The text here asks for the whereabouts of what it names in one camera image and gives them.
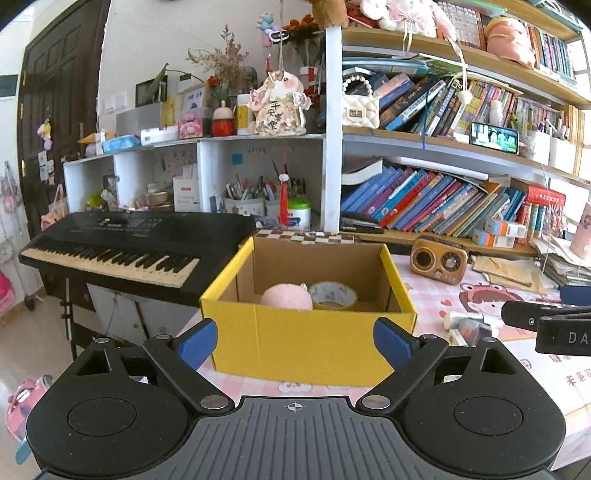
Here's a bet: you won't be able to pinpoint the white cubby shelf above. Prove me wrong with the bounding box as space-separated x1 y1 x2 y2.
63 134 339 231

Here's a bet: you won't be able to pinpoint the white pen holder cup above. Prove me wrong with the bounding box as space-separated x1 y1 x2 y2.
223 198 266 216

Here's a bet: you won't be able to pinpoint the stack of papers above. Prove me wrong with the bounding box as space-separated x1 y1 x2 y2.
529 236 590 288

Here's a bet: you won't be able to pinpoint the chessboard box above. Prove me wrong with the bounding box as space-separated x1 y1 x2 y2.
255 229 360 245

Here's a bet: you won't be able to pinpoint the green lid white jar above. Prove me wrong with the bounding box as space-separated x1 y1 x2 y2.
287 198 311 231

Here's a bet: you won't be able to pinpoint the brown retro radio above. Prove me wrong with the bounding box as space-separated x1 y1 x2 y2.
410 235 469 286

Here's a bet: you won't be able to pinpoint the dark wooden door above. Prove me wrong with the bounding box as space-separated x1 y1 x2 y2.
17 0 110 236

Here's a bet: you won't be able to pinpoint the black electronic keyboard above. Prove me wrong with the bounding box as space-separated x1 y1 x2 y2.
19 212 256 307

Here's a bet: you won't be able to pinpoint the white quilted handbag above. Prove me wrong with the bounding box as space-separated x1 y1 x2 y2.
342 75 380 129

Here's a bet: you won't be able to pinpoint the brown envelopes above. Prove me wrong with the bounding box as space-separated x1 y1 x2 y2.
473 256 554 294

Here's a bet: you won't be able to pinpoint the grey toy car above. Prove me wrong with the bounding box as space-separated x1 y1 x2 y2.
458 319 493 347

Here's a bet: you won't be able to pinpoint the white glue bottle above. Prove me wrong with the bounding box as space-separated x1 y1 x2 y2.
443 311 484 331

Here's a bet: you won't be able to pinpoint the yellow cardboard box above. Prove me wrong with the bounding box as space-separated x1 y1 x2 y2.
200 237 417 387

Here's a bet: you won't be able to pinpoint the wooden bookshelf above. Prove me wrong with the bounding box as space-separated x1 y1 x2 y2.
324 0 591 257

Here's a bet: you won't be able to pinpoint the smartphone on shelf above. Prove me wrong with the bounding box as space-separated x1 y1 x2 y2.
469 122 519 155

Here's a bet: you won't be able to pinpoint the lucky cat ornament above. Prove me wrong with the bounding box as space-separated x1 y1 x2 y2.
247 70 311 137

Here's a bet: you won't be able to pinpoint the white staples box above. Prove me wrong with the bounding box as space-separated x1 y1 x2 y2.
448 329 469 347

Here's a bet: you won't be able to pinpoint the red round doll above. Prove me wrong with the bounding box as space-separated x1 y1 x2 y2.
211 100 235 137

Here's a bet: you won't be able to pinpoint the pink plush toy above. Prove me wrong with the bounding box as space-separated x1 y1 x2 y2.
259 283 314 311

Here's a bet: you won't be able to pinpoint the red tassel pendant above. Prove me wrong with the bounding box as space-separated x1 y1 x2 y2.
279 173 290 226

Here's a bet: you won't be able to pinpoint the orange white medicine box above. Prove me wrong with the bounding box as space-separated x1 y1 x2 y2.
485 218 528 239

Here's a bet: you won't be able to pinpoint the yellow tape roll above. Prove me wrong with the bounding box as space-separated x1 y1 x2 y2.
308 281 358 311

